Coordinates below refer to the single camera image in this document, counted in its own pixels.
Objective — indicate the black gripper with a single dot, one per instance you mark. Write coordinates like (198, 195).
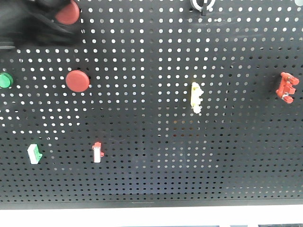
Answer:
(32, 22)

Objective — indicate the black rotary toggle switch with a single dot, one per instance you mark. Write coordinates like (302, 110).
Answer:
(203, 6)

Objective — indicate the green push button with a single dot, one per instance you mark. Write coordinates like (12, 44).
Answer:
(6, 80)

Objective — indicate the black perforated pegboard panel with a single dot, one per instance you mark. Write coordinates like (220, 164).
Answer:
(141, 57)

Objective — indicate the red contact block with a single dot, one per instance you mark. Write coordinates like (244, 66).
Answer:
(286, 88)

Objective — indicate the green white rocker switch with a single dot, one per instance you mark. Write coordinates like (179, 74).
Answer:
(34, 154)

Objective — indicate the red white rocker switch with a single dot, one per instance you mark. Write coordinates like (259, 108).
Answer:
(97, 152)

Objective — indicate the yellow white switch block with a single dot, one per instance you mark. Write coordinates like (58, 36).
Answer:
(195, 99)

